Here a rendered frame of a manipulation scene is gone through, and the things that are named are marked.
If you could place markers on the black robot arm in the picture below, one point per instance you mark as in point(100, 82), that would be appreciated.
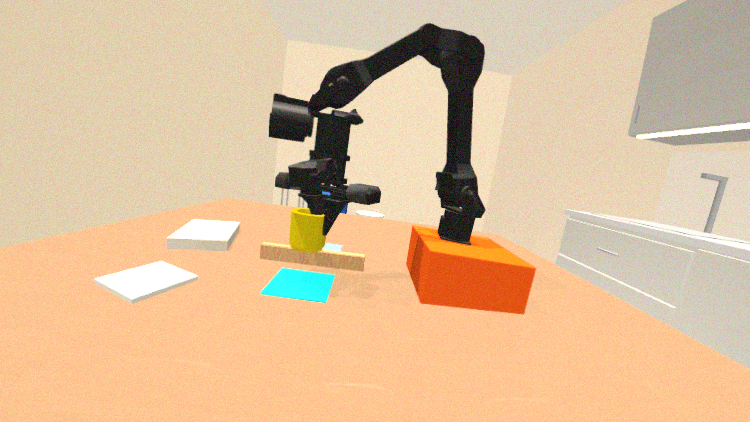
point(460, 58)

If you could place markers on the white flat rectangular pad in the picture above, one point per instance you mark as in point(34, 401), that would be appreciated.
point(143, 282)

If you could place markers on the tan wooden flat bar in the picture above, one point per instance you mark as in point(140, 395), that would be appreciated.
point(324, 258)

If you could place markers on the yellow cup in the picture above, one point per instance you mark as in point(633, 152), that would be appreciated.
point(306, 231)

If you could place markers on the white flat block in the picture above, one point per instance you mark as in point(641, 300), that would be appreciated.
point(204, 235)

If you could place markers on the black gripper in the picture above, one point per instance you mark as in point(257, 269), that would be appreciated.
point(319, 203)

